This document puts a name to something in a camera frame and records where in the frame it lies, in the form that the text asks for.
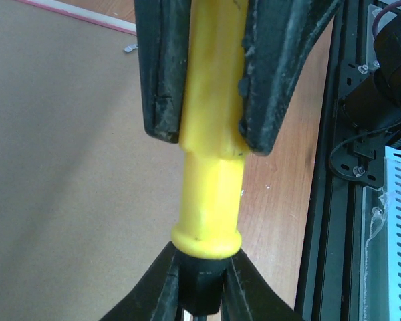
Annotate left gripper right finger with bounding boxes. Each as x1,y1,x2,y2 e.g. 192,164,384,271
221,250,302,321

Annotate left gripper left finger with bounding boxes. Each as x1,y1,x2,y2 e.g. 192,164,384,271
102,243,180,321

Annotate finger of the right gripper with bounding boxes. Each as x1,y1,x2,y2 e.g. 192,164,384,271
134,0,191,144
238,0,341,156

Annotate yellow handled screwdriver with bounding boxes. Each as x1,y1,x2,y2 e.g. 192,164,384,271
172,1,249,317

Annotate pink picture frame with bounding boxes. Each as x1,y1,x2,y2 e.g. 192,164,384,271
0,1,184,320

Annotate small metal frame clip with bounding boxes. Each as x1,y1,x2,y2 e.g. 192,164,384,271
123,43,138,54

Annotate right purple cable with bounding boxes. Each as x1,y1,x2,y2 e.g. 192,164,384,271
370,0,401,37

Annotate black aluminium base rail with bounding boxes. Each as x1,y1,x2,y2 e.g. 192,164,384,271
295,1,401,320

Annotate light blue cable duct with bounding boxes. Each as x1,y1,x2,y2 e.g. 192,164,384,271
384,146,401,320

